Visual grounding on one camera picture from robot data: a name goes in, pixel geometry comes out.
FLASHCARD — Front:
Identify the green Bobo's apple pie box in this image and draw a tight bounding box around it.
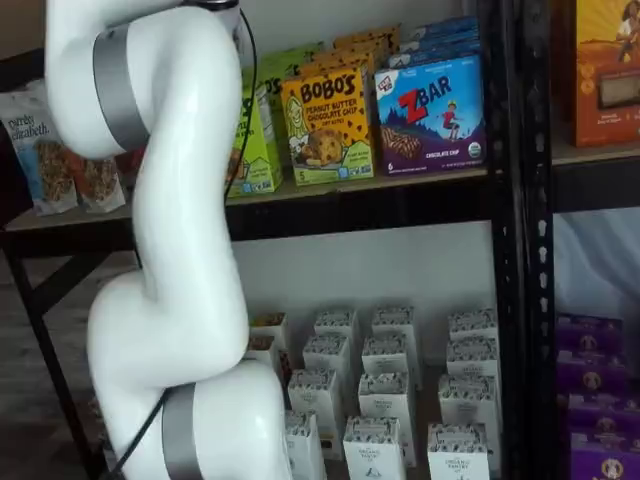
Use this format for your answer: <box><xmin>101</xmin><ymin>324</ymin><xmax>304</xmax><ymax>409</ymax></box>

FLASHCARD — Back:
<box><xmin>225</xmin><ymin>93</ymin><xmax>284</xmax><ymax>199</ymax></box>
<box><xmin>256</xmin><ymin>41</ymin><xmax>327</xmax><ymax>85</ymax></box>
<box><xmin>241</xmin><ymin>71</ymin><xmax>284</xmax><ymax>109</ymax></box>

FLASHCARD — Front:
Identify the wooden shelf board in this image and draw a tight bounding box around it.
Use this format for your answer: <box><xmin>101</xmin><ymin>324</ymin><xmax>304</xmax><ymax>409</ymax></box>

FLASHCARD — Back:
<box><xmin>3</xmin><ymin>166</ymin><xmax>490</xmax><ymax>232</ymax></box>
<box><xmin>551</xmin><ymin>141</ymin><xmax>640</xmax><ymax>167</ymax></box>

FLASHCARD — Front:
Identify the white organic pantry box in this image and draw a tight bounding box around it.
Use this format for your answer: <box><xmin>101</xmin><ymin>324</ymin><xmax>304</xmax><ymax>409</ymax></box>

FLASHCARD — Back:
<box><xmin>426</xmin><ymin>422</ymin><xmax>490</xmax><ymax>480</ymax></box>
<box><xmin>357</xmin><ymin>371</ymin><xmax>410</xmax><ymax>426</ymax></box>
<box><xmin>313</xmin><ymin>308</ymin><xmax>360</xmax><ymax>346</ymax></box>
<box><xmin>437</xmin><ymin>374</ymin><xmax>497</xmax><ymax>432</ymax></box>
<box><xmin>342</xmin><ymin>415</ymin><xmax>407</xmax><ymax>480</ymax></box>
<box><xmin>371</xmin><ymin>305</ymin><xmax>417</xmax><ymax>346</ymax></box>
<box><xmin>445</xmin><ymin>338</ymin><xmax>501</xmax><ymax>384</ymax></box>
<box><xmin>301</xmin><ymin>334</ymin><xmax>352</xmax><ymax>381</ymax></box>
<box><xmin>283</xmin><ymin>409</ymin><xmax>327</xmax><ymax>480</ymax></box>
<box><xmin>361</xmin><ymin>334</ymin><xmax>415</xmax><ymax>381</ymax></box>
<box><xmin>447</xmin><ymin>308</ymin><xmax>500</xmax><ymax>347</ymax></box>
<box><xmin>286</xmin><ymin>368</ymin><xmax>342</xmax><ymax>461</ymax></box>

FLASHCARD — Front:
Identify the yellow purely elizabeth box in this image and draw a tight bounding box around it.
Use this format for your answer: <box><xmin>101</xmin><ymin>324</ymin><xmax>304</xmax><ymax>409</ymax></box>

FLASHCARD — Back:
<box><xmin>242</xmin><ymin>335</ymin><xmax>280</xmax><ymax>372</ymax></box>
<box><xmin>248</xmin><ymin>311</ymin><xmax>291</xmax><ymax>352</ymax></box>

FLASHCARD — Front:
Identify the yellow Bobo's peanut butter box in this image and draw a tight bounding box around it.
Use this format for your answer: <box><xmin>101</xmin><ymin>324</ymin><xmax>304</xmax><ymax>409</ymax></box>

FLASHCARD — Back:
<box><xmin>333</xmin><ymin>23</ymin><xmax>403</xmax><ymax>50</ymax></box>
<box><xmin>280</xmin><ymin>66</ymin><xmax>376</xmax><ymax>188</ymax></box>
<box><xmin>314</xmin><ymin>36</ymin><xmax>394</xmax><ymax>62</ymax></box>
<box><xmin>298</xmin><ymin>49</ymin><xmax>377</xmax><ymax>82</ymax></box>

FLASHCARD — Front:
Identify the blue Zbar box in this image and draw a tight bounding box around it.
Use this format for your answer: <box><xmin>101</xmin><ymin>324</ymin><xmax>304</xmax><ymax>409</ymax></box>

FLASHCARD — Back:
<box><xmin>399</xmin><ymin>28</ymin><xmax>482</xmax><ymax>52</ymax></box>
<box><xmin>374</xmin><ymin>53</ymin><xmax>488</xmax><ymax>177</ymax></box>
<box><xmin>411</xmin><ymin>15</ymin><xmax>480</xmax><ymax>37</ymax></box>
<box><xmin>388</xmin><ymin>41</ymin><xmax>483</xmax><ymax>67</ymax></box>

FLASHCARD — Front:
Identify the black metal shelf rack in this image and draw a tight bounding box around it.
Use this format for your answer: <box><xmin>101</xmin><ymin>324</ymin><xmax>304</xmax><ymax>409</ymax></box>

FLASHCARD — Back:
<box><xmin>0</xmin><ymin>0</ymin><xmax>532</xmax><ymax>480</ymax></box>
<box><xmin>519</xmin><ymin>0</ymin><xmax>640</xmax><ymax>480</ymax></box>

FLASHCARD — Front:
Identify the purple snack box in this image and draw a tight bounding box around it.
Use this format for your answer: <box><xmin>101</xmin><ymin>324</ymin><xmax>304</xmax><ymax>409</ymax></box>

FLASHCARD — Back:
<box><xmin>566</xmin><ymin>392</ymin><xmax>640</xmax><ymax>438</ymax></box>
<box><xmin>555</xmin><ymin>349</ymin><xmax>630</xmax><ymax>397</ymax></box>
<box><xmin>568</xmin><ymin>432</ymin><xmax>640</xmax><ymax>480</ymax></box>
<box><xmin>556</xmin><ymin>314</ymin><xmax>625</xmax><ymax>358</ymax></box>

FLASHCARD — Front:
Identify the orange snack box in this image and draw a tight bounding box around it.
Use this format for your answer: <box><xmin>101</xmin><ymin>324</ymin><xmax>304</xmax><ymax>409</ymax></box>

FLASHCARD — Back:
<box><xmin>568</xmin><ymin>0</ymin><xmax>640</xmax><ymax>149</ymax></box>

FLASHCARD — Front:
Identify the red purely elizabeth granola bag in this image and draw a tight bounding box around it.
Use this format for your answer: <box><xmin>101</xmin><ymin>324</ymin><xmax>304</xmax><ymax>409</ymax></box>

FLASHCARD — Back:
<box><xmin>115</xmin><ymin>148</ymin><xmax>147</xmax><ymax>190</ymax></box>

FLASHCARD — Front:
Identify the orange purely elizabeth granola bag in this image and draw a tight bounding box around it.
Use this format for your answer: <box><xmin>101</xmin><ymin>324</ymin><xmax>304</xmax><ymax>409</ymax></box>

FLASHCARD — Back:
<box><xmin>63</xmin><ymin>148</ymin><xmax>127</xmax><ymax>215</ymax></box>

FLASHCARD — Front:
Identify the white plastic sheet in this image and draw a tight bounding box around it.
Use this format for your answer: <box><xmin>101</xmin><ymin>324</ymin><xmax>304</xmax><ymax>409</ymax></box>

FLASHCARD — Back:
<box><xmin>552</xmin><ymin>207</ymin><xmax>640</xmax><ymax>317</ymax></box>

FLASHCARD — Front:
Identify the blue purely elizabeth granola bag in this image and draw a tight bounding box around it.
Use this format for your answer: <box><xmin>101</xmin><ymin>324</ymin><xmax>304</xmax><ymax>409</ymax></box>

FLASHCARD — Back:
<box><xmin>0</xmin><ymin>84</ymin><xmax>80</xmax><ymax>217</ymax></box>

